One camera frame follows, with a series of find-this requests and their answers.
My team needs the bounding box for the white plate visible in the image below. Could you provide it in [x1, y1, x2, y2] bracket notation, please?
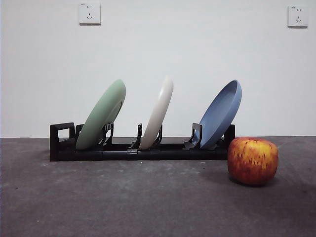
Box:
[138, 75, 174, 151]

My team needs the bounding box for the black plate rack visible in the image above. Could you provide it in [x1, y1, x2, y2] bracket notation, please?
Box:
[49, 122, 236, 162]

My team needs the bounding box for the red yellow apple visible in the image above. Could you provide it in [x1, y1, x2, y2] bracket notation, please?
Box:
[227, 137, 279, 187]

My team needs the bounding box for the white wall socket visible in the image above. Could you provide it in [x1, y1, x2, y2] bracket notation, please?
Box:
[287, 5, 309, 28]
[79, 1, 102, 26]

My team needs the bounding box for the blue plate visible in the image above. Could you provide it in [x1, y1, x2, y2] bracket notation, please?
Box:
[198, 79, 243, 149]

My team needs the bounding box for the green plate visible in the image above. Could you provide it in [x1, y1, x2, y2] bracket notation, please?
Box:
[75, 79, 127, 150]

